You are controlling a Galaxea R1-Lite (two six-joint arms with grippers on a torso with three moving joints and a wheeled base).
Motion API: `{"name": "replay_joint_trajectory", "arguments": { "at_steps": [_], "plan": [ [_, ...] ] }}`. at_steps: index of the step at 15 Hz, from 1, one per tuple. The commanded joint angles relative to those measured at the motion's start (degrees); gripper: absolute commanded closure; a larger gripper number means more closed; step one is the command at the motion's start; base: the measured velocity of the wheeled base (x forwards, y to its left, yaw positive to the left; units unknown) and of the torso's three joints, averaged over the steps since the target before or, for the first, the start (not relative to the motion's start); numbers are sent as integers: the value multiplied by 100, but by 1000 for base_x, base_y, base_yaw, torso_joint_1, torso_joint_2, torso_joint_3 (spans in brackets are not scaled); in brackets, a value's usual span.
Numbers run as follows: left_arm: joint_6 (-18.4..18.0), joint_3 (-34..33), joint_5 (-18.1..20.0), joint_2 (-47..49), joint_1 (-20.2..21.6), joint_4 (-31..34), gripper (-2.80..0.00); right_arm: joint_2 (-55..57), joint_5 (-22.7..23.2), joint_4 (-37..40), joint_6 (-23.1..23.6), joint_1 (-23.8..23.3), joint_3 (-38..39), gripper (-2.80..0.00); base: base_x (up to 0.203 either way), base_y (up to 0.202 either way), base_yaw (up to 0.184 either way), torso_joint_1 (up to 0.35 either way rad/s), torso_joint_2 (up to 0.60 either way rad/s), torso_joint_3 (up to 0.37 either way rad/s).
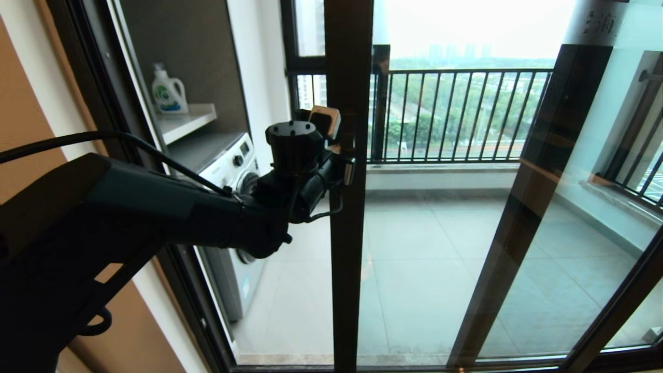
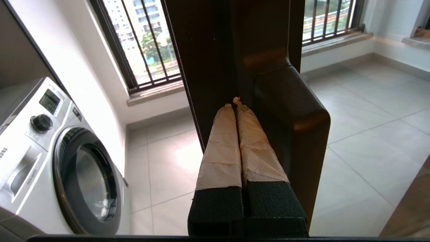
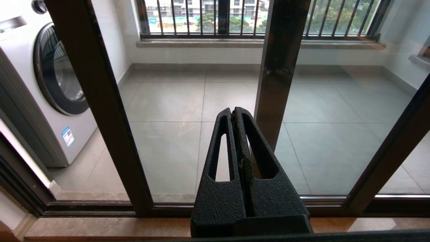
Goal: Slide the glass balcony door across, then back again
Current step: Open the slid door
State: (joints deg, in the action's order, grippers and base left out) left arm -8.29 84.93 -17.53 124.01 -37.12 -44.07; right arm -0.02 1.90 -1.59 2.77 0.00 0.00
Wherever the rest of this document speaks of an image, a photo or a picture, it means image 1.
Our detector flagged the dark framed glass sliding door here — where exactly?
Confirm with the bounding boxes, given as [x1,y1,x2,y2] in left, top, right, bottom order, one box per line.
[324,0,663,373]

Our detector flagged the white front-load washing machine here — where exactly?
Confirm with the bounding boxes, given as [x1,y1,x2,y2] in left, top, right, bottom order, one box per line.
[166,132,266,322]

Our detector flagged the dark brown cabinet niche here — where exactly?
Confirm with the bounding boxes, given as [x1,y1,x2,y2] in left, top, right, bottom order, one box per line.
[118,0,249,136]

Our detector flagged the white laundry detergent bottle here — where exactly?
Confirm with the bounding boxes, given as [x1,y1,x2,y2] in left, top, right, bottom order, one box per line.
[151,63,188,114]

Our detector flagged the dark framed fixed glass door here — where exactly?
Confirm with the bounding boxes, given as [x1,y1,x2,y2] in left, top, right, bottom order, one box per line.
[446,44,663,369]

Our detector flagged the thin black camera cable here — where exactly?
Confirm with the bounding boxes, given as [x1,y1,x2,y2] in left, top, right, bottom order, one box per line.
[306,194,343,223]

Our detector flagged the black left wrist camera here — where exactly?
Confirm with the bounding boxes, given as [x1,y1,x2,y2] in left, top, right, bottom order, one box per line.
[266,120,324,174]

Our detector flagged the dark balcony window frame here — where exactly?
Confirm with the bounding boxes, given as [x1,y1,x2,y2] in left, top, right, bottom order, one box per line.
[280,0,390,161]

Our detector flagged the white wall shelf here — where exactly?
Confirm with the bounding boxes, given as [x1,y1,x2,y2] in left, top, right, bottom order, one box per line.
[155,103,217,146]

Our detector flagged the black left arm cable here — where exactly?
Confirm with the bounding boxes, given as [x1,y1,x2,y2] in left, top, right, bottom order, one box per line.
[0,131,234,197]

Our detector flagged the dark outer door frame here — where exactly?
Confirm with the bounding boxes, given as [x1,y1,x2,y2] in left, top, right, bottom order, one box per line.
[44,0,337,373]

